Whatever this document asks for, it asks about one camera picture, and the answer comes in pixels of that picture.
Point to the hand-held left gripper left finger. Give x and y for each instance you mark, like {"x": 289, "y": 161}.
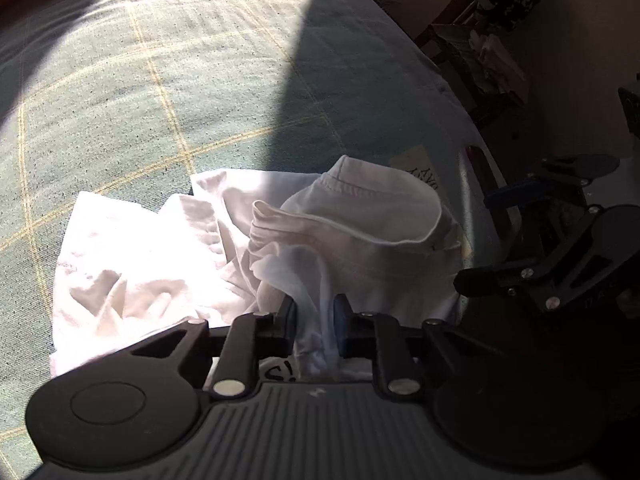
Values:
{"x": 287, "y": 327}

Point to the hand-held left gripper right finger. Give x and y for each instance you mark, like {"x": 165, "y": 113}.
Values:
{"x": 341, "y": 327}

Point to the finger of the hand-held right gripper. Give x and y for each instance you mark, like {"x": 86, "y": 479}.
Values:
{"x": 492, "y": 280}
{"x": 505, "y": 197}

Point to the white printed t-shirt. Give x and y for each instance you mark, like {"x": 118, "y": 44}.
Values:
{"x": 150, "y": 270}

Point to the yellow sheet label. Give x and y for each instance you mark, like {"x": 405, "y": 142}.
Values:
{"x": 412, "y": 162}

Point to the wooden chair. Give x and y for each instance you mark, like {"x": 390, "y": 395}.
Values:
{"x": 450, "y": 50}

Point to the bed frame rail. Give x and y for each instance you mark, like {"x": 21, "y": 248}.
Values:
{"x": 482, "y": 175}

